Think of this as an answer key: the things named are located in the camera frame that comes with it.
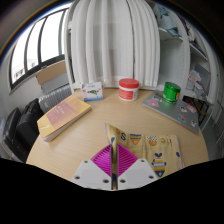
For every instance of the black bag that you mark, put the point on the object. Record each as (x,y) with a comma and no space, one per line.
(21,128)

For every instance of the black-framed window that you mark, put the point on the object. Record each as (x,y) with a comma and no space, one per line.
(38,43)

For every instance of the green metal tin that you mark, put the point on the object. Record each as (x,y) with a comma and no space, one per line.
(171,92)

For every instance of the cardboard box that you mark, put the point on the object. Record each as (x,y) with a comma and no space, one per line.
(51,72)

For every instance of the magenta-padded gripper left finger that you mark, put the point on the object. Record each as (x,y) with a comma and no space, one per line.
(96,168)

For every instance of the white radiator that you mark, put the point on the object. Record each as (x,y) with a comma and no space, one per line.
(55,96)

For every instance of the white shelf unit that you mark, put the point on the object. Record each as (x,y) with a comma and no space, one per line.
(186,56)

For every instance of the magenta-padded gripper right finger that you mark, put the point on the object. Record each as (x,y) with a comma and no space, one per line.
(133,170)

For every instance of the grey laptop with stickers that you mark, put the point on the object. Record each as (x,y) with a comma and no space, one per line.
(173,109)

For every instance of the white curtain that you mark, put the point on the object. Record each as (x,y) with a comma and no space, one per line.
(115,41)

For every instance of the yellow patterned towel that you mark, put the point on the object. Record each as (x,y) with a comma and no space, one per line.
(156,151)

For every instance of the yellow and pink book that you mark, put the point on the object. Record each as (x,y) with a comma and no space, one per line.
(63,116)

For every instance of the white jar with red lid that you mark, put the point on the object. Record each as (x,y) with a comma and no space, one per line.
(128,89)

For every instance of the small white printed box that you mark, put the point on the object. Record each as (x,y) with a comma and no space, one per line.
(92,91)

